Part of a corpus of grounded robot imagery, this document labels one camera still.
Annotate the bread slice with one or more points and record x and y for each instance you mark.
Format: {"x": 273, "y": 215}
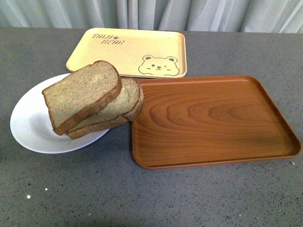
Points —
{"x": 81, "y": 94}
{"x": 124, "y": 108}

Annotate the white round plate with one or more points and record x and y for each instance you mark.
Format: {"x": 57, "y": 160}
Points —
{"x": 31, "y": 126}

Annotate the brown wood grain tray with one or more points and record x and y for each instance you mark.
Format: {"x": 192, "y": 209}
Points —
{"x": 209, "y": 120}

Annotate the cream bear print tray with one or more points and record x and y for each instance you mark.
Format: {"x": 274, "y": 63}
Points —
{"x": 134, "y": 53}

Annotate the grey curtain backdrop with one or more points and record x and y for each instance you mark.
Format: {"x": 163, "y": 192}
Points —
{"x": 257, "y": 16}

